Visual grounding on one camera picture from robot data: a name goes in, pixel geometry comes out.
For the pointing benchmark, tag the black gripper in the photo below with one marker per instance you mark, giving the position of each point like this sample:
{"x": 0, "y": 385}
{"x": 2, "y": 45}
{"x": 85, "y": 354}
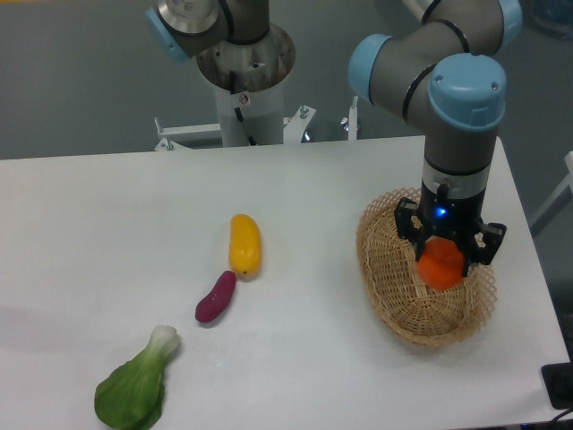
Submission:
{"x": 450, "y": 208}

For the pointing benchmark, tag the orange toy fruit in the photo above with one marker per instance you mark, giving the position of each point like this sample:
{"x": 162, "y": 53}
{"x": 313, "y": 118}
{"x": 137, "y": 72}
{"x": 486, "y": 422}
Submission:
{"x": 441, "y": 265}

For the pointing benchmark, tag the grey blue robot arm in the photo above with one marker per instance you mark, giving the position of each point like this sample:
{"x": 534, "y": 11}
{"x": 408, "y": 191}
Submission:
{"x": 442, "y": 79}

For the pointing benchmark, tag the woven wicker basket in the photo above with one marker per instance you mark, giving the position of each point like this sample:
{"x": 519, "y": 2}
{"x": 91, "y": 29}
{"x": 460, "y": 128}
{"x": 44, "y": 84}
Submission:
{"x": 409, "y": 308}

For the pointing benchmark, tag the black device at table edge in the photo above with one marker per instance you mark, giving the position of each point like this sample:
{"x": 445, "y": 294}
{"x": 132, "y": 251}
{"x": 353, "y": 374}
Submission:
{"x": 558, "y": 384}

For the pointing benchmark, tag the yellow toy mango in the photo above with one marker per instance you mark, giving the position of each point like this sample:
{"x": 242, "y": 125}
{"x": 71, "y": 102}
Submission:
{"x": 245, "y": 249}

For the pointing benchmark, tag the purple toy sweet potato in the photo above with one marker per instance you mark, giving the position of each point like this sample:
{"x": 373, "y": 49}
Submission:
{"x": 215, "y": 303}

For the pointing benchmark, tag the green toy bok choy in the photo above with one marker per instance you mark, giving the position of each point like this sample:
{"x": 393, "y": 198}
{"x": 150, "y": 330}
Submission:
{"x": 132, "y": 395}

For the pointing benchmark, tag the white metal frame at right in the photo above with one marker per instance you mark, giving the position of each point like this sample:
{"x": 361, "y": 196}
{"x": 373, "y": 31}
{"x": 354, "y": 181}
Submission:
{"x": 557, "y": 199}

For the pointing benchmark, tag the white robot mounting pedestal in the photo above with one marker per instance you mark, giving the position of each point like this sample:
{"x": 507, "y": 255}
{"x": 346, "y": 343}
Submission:
{"x": 245, "y": 118}

